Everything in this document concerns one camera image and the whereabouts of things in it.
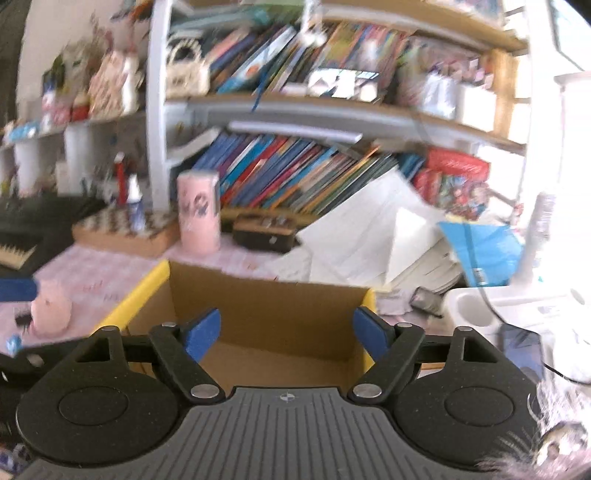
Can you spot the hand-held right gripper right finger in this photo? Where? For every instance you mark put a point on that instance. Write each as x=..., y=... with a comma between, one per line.
x=371, y=333

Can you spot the grey and wood bookshelf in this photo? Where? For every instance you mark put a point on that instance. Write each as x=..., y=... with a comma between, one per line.
x=277, y=108

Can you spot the black electronic keyboard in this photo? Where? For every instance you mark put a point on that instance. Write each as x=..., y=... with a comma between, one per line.
x=27, y=221

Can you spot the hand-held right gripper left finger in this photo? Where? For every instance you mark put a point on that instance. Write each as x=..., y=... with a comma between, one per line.
x=203, y=336

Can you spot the dark phone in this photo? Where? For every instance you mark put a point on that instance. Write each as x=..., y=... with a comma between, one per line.
x=521, y=348

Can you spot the stack of white papers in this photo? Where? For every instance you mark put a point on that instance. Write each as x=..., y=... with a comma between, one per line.
x=369, y=230

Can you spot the wooden chessboard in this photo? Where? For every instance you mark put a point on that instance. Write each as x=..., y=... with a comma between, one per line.
x=117, y=228

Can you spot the small blue spray bottle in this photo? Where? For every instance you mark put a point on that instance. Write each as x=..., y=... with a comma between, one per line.
x=135, y=207

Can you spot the grey fluffy toy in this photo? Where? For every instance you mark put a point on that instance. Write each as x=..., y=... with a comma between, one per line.
x=554, y=443

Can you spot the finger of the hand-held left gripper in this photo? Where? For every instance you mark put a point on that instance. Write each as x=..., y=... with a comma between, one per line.
x=41, y=357
x=16, y=289

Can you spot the small pink toy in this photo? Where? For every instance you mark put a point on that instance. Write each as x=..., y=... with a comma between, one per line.
x=51, y=308

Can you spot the clear plastic bottle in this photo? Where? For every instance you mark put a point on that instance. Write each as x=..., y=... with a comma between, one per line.
x=540, y=221

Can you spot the row of colourful leaning books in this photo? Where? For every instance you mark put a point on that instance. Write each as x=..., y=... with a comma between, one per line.
x=286, y=170

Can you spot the pink printed tumbler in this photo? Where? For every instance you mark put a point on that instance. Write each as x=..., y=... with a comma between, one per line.
x=198, y=217

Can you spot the white woven handbag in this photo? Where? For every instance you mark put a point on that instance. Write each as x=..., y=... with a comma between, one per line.
x=184, y=74

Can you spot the blue folder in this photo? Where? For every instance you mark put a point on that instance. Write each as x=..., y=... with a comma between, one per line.
x=489, y=251

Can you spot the white desk organizer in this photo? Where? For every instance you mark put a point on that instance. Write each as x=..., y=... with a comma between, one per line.
x=471, y=309

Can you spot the shelf of stacked picture books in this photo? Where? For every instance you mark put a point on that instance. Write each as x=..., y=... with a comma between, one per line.
x=323, y=50

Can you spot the red tube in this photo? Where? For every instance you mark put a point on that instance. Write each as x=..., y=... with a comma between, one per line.
x=121, y=182

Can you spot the dark brown case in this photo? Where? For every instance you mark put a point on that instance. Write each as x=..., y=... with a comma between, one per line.
x=263, y=233

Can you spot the yellow-edged cardboard box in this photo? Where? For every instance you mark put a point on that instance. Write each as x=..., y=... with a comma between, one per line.
x=277, y=314

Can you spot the white shelf unit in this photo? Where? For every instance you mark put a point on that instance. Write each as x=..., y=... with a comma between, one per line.
x=76, y=147

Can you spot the floral fabric bag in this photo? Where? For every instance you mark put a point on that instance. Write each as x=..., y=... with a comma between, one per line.
x=113, y=85

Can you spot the red printed box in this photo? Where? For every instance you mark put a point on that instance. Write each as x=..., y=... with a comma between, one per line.
x=457, y=175

